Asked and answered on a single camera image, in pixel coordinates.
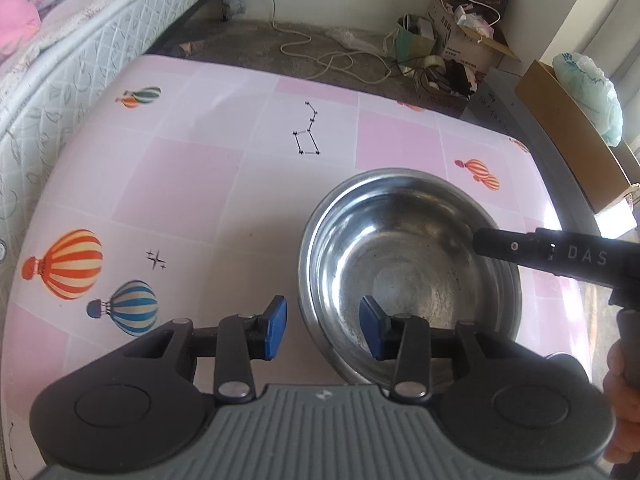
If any clear plastic bag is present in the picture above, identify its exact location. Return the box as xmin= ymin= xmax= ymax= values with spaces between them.
xmin=326 ymin=27 xmax=383 ymax=55

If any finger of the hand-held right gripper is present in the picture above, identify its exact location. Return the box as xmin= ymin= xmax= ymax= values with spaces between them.
xmin=472 ymin=228 xmax=538 ymax=271

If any person's right hand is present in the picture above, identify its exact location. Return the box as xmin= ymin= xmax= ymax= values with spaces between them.
xmin=601 ymin=344 xmax=640 ymax=466

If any large steel bowl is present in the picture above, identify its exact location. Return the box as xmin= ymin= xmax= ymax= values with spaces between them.
xmin=297 ymin=167 xmax=522 ymax=396

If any white power cable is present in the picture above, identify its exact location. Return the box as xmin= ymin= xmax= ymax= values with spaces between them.
xmin=256 ymin=0 xmax=397 ymax=86

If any low cardboard box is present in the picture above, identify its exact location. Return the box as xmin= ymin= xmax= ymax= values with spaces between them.
xmin=414 ymin=60 xmax=490 ymax=117

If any green-white plastic bag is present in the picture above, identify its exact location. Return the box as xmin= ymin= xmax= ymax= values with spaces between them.
xmin=551 ymin=51 xmax=626 ymax=147

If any pile of clothes and bedding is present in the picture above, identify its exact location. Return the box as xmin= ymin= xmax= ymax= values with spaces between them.
xmin=0 ymin=0 xmax=118 ymax=57

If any green paper bag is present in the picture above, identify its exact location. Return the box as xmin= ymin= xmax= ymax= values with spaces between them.
xmin=384 ymin=15 xmax=440 ymax=62

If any cardboard box of clutter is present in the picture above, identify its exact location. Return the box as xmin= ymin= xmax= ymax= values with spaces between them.
xmin=426 ymin=0 xmax=522 ymax=75

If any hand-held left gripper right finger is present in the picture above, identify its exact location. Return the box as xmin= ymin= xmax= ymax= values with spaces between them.
xmin=359 ymin=296 xmax=502 ymax=404

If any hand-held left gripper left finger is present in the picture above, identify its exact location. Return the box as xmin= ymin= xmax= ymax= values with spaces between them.
xmin=120 ymin=295 xmax=289 ymax=407

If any white quilted mattress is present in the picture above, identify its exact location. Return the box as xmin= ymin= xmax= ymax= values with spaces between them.
xmin=0 ymin=0 xmax=222 ymax=313

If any long brown cardboard box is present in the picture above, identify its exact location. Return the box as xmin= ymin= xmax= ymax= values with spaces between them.
xmin=514 ymin=59 xmax=640 ymax=213

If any tape roll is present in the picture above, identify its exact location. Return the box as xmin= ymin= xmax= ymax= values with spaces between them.
xmin=412 ymin=55 xmax=447 ymax=80

